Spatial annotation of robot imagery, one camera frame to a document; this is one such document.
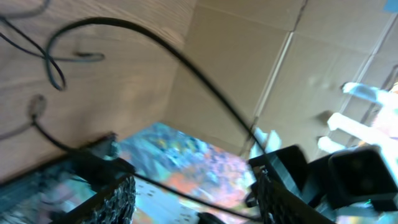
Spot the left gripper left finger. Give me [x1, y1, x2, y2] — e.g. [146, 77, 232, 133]
[53, 174, 136, 224]

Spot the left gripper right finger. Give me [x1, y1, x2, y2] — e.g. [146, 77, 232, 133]
[254, 170, 334, 224]

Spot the small black cable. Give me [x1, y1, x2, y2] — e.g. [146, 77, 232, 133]
[27, 95, 262, 223]

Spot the thick black usb cable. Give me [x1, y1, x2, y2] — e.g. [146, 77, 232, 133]
[45, 17, 271, 162]

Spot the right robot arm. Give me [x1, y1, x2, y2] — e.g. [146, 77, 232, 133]
[245, 145, 397, 223]

